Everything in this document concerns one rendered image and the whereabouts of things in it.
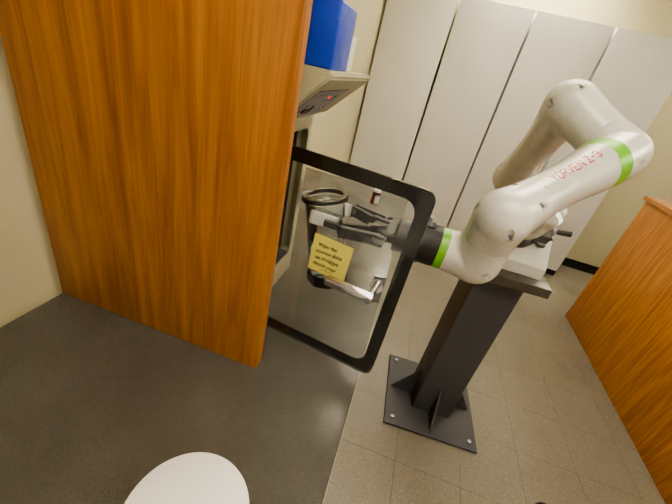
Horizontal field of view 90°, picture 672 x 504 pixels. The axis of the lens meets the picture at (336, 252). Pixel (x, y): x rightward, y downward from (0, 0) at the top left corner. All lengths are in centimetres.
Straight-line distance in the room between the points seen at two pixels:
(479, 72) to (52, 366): 352
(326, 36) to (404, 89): 310
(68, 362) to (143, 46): 57
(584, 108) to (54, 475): 122
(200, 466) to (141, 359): 36
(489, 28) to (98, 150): 335
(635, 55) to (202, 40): 366
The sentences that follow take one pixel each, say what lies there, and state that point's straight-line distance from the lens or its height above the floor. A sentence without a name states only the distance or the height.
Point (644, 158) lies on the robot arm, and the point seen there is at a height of 148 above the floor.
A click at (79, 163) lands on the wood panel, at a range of 76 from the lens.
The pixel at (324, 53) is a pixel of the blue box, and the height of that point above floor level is 153.
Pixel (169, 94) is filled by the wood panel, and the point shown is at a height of 143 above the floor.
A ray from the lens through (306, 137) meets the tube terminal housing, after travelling 92.
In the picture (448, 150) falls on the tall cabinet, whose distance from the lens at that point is 370.
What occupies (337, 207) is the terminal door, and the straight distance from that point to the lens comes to 57.
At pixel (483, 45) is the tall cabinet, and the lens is 367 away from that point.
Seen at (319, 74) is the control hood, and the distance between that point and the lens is 57.
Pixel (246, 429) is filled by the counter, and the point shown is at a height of 94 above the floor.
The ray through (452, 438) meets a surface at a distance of 204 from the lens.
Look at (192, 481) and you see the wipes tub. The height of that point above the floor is 109.
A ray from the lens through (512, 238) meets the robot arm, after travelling 68.
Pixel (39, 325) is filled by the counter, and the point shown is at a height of 94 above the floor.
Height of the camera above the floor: 153
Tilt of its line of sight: 29 degrees down
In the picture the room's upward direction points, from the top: 14 degrees clockwise
